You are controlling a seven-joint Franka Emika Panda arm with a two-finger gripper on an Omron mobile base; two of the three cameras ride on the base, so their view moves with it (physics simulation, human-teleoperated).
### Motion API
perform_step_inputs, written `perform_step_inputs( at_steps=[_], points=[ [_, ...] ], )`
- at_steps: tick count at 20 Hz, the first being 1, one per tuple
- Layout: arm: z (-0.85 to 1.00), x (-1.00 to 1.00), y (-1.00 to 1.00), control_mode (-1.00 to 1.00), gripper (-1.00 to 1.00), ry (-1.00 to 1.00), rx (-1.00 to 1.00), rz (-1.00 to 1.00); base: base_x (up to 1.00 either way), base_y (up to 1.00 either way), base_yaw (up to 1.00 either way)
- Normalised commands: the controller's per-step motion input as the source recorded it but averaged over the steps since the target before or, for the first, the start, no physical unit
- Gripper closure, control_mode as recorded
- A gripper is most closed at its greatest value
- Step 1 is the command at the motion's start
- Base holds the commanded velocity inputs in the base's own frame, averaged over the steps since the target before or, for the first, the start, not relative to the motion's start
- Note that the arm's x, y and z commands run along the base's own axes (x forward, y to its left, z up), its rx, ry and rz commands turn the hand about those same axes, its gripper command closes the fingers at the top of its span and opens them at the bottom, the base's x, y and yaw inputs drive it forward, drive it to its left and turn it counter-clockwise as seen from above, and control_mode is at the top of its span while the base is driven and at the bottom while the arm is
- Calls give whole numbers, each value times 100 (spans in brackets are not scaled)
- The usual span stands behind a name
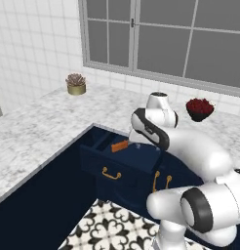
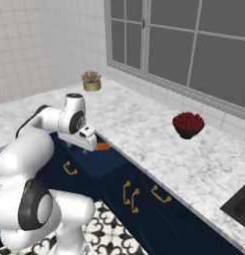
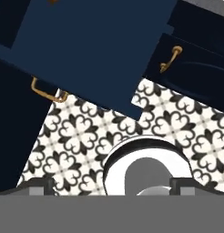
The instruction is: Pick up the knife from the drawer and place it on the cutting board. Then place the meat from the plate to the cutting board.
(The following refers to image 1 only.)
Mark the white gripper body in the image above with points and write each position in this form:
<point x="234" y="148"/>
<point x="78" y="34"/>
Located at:
<point x="137" y="136"/>

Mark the grey framed window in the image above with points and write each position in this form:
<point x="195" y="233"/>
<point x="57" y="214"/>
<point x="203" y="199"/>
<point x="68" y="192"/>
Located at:
<point x="164" y="35"/>

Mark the dark blue cabinet door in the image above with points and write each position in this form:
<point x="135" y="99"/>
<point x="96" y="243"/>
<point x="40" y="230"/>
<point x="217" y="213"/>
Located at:
<point x="125" y="195"/>

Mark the dark window latch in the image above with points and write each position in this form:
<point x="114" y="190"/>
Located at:
<point x="132" y="23"/>

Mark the succulent in gold pot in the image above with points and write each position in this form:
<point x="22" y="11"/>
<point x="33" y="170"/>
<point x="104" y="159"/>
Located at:
<point x="75" y="84"/>

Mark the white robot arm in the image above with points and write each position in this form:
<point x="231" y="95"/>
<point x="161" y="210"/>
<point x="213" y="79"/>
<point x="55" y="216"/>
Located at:
<point x="196" y="156"/>

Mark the red flowers in black bowl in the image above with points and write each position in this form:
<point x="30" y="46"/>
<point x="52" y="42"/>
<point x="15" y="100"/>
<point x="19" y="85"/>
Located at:
<point x="199" y="109"/>

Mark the dark blue cabinet run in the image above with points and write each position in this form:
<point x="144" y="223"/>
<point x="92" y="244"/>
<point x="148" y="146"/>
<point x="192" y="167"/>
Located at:
<point x="44" y="208"/>

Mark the dark blue open drawer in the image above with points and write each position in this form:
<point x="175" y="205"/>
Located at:
<point x="125" y="162"/>

